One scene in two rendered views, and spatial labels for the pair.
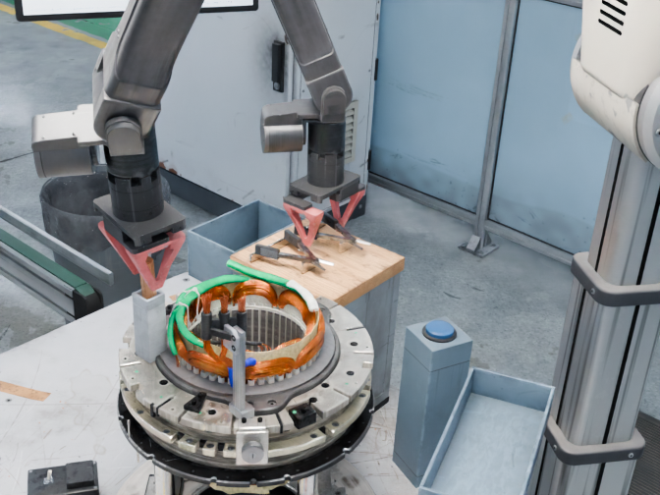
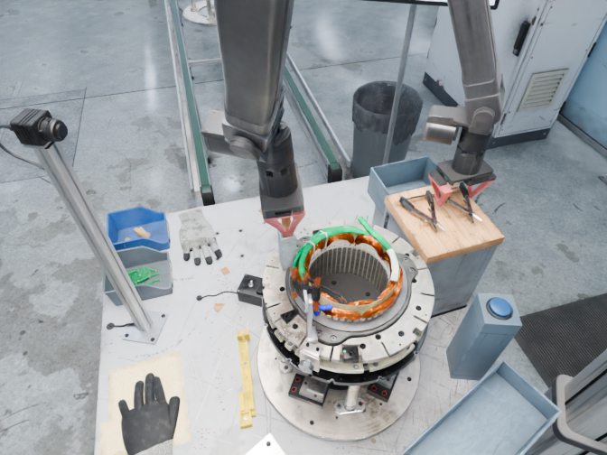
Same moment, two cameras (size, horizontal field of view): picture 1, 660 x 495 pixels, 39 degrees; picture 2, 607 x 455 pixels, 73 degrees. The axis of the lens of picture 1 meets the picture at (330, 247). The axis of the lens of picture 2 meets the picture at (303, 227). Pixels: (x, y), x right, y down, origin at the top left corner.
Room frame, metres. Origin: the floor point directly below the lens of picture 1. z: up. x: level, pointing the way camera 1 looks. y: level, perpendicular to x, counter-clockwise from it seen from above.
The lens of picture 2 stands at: (0.55, -0.09, 1.73)
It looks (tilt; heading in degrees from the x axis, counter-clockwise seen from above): 47 degrees down; 34
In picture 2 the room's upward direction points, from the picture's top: straight up
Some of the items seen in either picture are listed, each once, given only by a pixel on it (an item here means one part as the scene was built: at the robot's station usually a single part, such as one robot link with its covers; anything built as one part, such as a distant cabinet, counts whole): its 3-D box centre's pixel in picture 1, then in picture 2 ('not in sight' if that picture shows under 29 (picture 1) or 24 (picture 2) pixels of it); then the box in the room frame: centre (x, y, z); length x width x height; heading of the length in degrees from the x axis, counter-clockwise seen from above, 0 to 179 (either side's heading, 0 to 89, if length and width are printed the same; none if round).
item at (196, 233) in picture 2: not in sight; (199, 234); (1.07, 0.65, 0.79); 0.24 x 0.12 x 0.02; 50
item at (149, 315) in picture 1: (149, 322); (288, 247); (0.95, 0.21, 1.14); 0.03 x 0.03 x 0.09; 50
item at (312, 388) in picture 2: not in sight; (313, 387); (0.86, 0.09, 0.83); 0.05 x 0.04 x 0.02; 104
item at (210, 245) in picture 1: (247, 298); (400, 213); (1.37, 0.14, 0.92); 0.17 x 0.11 x 0.28; 142
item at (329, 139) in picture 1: (322, 132); (472, 134); (1.32, 0.02, 1.26); 0.07 x 0.06 x 0.07; 102
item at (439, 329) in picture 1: (439, 329); (500, 306); (1.12, -0.16, 1.04); 0.04 x 0.04 x 0.01
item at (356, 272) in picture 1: (317, 262); (441, 218); (1.27, 0.02, 1.05); 0.20 x 0.19 x 0.02; 52
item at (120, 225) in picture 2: not in sight; (139, 231); (0.97, 0.79, 0.82); 0.16 x 0.14 x 0.07; 141
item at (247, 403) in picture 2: not in sight; (245, 376); (0.81, 0.25, 0.80); 0.22 x 0.04 x 0.03; 43
